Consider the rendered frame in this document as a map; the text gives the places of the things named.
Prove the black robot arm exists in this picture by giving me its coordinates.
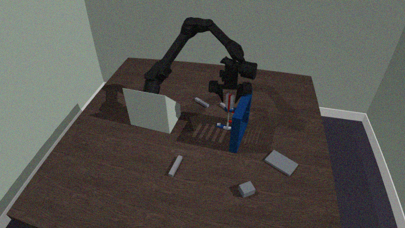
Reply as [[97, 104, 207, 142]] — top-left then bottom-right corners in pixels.
[[142, 17, 257, 94]]

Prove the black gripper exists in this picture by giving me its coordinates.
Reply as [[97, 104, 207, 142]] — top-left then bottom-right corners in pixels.
[[209, 74, 252, 104]]

